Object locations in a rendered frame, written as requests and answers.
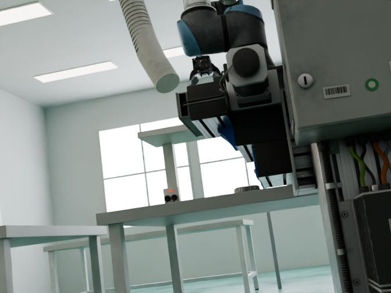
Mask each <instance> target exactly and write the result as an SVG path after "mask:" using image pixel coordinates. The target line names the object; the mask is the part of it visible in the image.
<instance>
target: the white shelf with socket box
mask: <svg viewBox="0 0 391 293"><path fill-rule="evenodd" d="M137 136H138V139H140V140H142V141H144V142H146V143H148V144H150V145H152V146H154V147H156V148H158V147H162V149H163V158H164V164H165V173H166V182H167V188H165V189H163V195H164V201H165V203H170V202H177V201H182V200H181V194H180V186H179V177H178V172H177V163H176V154H175V144H182V143H186V142H193V141H199V140H206V139H207V138H206V137H205V136H204V135H202V136H198V137H196V136H195V135H194V134H193V133H192V132H191V131H190V130H189V129H188V128H187V127H186V126H185V125H184V124H181V125H177V126H170V127H164V128H158V129H154V130H148V131H141V132H138V133H137Z"/></svg>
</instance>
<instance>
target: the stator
mask: <svg viewBox="0 0 391 293"><path fill-rule="evenodd" d="M252 190H260V187H259V185H249V186H243V187H237V188H235V189H234V193H237V192H244V191H252Z"/></svg>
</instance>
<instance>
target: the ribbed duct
mask: <svg viewBox="0 0 391 293"><path fill-rule="evenodd" d="M119 3H120V6H121V9H122V12H123V15H124V17H125V21H126V24H127V28H128V31H129V34H130V37H131V40H132V42H133V46H134V49H135V52H136V54H137V57H138V60H139V61H140V63H141V65H142V67H143V68H144V70H145V72H146V73H147V75H148V76H149V78H150V80H151V81H152V83H153V85H154V87H155V88H156V90H157V91H158V92H160V93H163V94H164V93H168V92H171V91H173V90H174V89H175V88H176V87H177V86H178V85H179V82H180V78H179V76H178V74H177V73H176V71H175V70H174V68H173V66H172V65H171V63H170V62H169V61H168V59H167V57H166V56H165V54H164V52H163V50H162V48H161V46H160V43H159V41H158V39H157V37H156V34H155V31H154V28H153V25H152V23H151V19H150V16H149V14H148V11H147V8H146V6H145V3H144V0H119Z"/></svg>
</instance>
